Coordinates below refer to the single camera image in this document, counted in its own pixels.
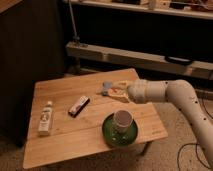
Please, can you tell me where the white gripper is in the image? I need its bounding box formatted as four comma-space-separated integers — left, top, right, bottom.
110, 80, 144, 103

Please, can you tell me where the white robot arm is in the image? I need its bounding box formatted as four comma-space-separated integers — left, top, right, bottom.
107, 79, 213, 170

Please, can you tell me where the ceramic cup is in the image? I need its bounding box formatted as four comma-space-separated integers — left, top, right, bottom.
113, 110, 133, 133

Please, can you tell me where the blue sponge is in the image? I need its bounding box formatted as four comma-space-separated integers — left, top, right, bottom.
102, 81, 112, 96

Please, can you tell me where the wooden shelf beam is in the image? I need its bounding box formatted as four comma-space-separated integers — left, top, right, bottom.
66, 42, 213, 79

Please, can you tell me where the green plate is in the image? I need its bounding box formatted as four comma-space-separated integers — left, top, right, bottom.
102, 114, 138, 147

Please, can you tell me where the wooden table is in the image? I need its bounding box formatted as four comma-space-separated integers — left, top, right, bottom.
23, 68, 168, 169

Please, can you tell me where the black object on beam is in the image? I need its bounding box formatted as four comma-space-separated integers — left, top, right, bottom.
164, 56, 194, 66

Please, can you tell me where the metal stand pole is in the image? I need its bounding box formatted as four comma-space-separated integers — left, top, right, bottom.
68, 0, 87, 47

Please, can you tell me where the white bottle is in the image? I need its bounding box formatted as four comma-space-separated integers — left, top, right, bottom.
38, 101, 53, 136

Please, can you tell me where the black cable on floor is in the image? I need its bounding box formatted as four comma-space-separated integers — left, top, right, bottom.
176, 99, 213, 171

